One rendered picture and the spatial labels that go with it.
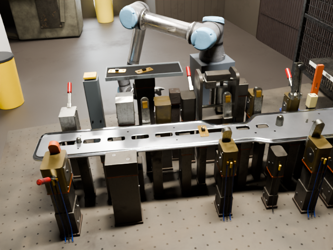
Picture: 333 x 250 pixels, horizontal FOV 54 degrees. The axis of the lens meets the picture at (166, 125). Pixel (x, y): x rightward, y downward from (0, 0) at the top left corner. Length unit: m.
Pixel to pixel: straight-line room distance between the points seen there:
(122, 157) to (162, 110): 0.34
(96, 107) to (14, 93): 2.48
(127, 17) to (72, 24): 4.52
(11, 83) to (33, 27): 2.59
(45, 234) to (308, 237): 1.06
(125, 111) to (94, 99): 0.24
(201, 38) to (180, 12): 5.17
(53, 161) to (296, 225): 1.00
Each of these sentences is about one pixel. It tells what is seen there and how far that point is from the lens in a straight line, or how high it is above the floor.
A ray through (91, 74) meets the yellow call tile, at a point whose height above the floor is 1.16.
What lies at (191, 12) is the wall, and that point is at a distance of 6.92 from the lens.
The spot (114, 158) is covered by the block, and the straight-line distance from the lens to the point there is 1.24.
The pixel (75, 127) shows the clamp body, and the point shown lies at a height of 1.00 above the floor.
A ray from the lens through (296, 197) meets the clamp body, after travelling 1.56.
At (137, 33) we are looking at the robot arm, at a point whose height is 1.21.
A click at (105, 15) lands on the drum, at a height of 0.15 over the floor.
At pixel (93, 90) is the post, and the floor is 1.09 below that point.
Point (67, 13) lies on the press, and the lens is 6.28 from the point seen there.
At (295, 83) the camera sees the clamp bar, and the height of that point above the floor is 1.13.
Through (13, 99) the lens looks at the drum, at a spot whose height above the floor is 0.11.
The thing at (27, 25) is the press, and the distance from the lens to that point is 6.48.
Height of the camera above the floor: 1.78
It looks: 32 degrees down
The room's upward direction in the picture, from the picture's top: 2 degrees counter-clockwise
